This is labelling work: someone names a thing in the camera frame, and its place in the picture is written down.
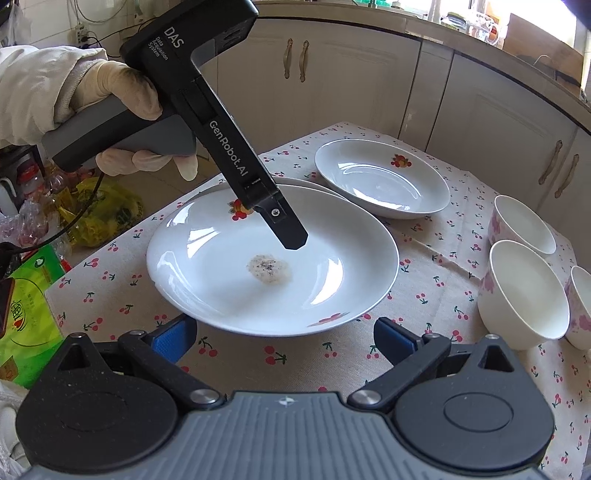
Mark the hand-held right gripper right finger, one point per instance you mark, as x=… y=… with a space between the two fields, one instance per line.
x=395 y=338

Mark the large white floral plate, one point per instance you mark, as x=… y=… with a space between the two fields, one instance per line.
x=207 y=258

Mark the cherry print tablecloth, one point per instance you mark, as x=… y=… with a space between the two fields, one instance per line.
x=415 y=272

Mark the green printed packet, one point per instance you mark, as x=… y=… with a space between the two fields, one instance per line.
x=27 y=323

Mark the clear plastic bottle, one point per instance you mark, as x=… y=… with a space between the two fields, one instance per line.
x=34 y=177

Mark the person's left hand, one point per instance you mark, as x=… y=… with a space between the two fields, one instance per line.
x=129 y=92

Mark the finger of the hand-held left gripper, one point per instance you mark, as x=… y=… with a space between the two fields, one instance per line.
x=286 y=228

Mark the food residue clump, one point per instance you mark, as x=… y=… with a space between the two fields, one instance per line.
x=270 y=270

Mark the yellow plastic bag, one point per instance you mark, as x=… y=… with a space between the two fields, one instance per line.
x=106 y=212

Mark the brown cutting board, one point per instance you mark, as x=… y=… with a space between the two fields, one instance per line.
x=545 y=46

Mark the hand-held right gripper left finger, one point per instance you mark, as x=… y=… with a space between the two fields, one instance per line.
x=171 y=340

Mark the crumpled clear plastic wrap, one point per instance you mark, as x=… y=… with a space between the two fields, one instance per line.
x=23 y=224

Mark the wall power socket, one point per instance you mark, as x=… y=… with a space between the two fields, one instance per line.
x=83 y=36

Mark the clear glass pitcher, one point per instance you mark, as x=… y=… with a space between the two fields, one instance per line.
x=485 y=30

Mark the grey kitchen countertop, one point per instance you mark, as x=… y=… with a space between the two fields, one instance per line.
x=415 y=33

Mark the white cabinet door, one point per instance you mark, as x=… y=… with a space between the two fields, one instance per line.
x=498 y=124
x=258 y=92
x=360 y=83
x=584 y=203

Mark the person's left forearm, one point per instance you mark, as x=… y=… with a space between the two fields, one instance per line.
x=27 y=92

